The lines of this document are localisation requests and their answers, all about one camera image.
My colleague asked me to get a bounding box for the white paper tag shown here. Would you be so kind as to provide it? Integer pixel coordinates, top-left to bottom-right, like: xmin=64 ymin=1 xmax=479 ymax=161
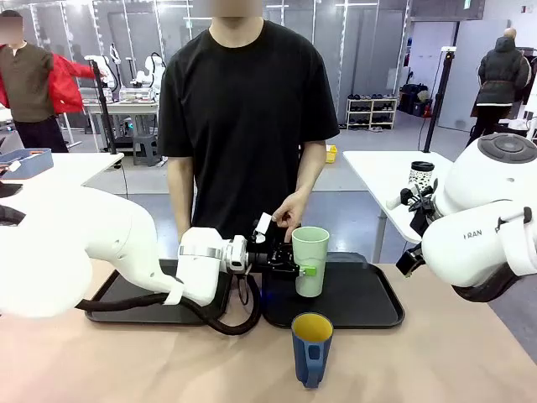
xmin=254 ymin=212 xmax=274 ymax=236

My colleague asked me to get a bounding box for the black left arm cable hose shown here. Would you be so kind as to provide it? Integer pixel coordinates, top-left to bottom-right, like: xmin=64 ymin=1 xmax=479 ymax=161
xmin=75 ymin=268 xmax=263 ymax=337

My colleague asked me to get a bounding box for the black plastic serving tray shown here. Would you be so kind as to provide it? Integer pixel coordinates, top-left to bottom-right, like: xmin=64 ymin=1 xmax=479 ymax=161
xmin=86 ymin=258 xmax=232 ymax=327
xmin=259 ymin=251 xmax=406 ymax=331

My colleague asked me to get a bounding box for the black tripod stand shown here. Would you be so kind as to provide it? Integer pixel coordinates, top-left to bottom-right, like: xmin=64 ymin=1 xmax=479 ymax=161
xmin=90 ymin=58 xmax=122 ymax=157

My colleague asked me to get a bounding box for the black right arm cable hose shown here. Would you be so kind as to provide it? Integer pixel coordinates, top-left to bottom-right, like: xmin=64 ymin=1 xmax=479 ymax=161
xmin=451 ymin=247 xmax=537 ymax=304

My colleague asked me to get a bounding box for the black bags pile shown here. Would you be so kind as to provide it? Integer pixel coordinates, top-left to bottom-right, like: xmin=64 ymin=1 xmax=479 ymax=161
xmin=398 ymin=82 xmax=433 ymax=118

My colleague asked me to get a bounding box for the black pole with white head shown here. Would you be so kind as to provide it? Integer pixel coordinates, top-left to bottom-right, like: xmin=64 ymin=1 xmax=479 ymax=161
xmin=422 ymin=46 xmax=457 ymax=154

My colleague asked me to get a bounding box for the light green plastic cup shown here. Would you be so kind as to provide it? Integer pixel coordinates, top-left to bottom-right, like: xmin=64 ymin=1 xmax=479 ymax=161
xmin=291 ymin=226 xmax=331 ymax=299

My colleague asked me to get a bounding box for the blue storage bin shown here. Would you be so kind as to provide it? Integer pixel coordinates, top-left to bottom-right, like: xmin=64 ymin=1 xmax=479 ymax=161
xmin=0 ymin=149 xmax=55 ymax=181

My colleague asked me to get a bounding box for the white shoe rack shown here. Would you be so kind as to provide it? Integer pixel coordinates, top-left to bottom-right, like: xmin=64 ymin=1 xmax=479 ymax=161
xmin=346 ymin=94 xmax=398 ymax=131

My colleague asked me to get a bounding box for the person with red jacket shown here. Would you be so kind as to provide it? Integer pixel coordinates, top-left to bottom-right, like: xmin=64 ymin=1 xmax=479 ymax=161
xmin=0 ymin=10 xmax=97 ymax=154

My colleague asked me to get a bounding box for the white black-dotted tumbler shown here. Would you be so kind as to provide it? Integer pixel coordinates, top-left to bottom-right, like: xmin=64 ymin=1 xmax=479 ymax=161
xmin=409 ymin=160 xmax=435 ymax=195

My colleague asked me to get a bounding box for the blue mug yellow inside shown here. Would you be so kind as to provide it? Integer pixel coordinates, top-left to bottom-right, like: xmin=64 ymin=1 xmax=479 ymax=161
xmin=291 ymin=312 xmax=335 ymax=390

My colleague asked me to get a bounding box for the person's left hand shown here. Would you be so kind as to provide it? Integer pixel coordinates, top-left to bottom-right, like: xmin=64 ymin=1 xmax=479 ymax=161
xmin=271 ymin=191 xmax=310 ymax=243

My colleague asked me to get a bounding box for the background equipment bench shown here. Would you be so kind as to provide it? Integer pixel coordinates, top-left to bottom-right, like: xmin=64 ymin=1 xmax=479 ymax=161
xmin=81 ymin=86 xmax=163 ymax=146

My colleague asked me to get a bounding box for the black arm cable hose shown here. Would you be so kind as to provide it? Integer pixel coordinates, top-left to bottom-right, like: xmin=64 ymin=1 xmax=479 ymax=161
xmin=75 ymin=268 xmax=263 ymax=337
xmin=451 ymin=247 xmax=537 ymax=304

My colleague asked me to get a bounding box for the person's right forearm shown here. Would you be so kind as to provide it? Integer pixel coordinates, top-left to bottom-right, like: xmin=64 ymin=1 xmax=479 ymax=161
xmin=172 ymin=188 xmax=196 ymax=244

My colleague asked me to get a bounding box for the person's left forearm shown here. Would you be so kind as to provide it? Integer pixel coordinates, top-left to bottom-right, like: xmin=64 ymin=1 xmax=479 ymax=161
xmin=293 ymin=142 xmax=328 ymax=202

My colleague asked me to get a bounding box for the white side table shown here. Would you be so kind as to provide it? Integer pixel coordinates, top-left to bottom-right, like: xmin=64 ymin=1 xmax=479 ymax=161
xmin=341 ymin=149 xmax=458 ymax=264

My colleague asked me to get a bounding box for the person in black t-shirt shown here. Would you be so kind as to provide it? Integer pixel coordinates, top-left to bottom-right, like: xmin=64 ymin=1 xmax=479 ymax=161
xmin=157 ymin=3 xmax=341 ymax=243

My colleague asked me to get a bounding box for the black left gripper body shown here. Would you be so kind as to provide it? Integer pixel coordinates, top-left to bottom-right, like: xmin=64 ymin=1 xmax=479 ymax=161
xmin=247 ymin=241 xmax=280 ymax=281

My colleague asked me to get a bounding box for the white work table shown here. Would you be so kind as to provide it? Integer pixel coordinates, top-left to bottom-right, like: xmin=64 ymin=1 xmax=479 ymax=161
xmin=0 ymin=151 xmax=125 ymax=201

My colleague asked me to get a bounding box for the grey plastic stool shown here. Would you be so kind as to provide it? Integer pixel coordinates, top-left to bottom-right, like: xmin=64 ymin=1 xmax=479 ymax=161
xmin=133 ymin=133 xmax=163 ymax=167

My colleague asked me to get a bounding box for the person in black puffer jacket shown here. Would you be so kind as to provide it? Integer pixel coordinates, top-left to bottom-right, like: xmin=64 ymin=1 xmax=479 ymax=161
xmin=469 ymin=27 xmax=534 ymax=146

